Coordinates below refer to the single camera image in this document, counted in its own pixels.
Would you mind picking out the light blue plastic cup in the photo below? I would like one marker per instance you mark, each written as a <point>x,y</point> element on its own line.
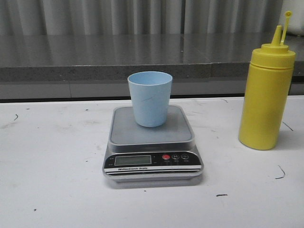
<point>150,93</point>

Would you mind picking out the yellow squeeze bottle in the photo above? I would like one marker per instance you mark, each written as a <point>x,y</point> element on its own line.
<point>268,83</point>

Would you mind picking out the silver electronic kitchen scale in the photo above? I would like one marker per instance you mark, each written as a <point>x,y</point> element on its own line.
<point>137,153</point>

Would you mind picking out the grey stone counter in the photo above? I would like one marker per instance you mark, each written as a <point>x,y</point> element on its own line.
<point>84,67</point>

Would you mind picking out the white appliance on counter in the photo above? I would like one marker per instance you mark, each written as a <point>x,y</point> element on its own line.
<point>296,24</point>

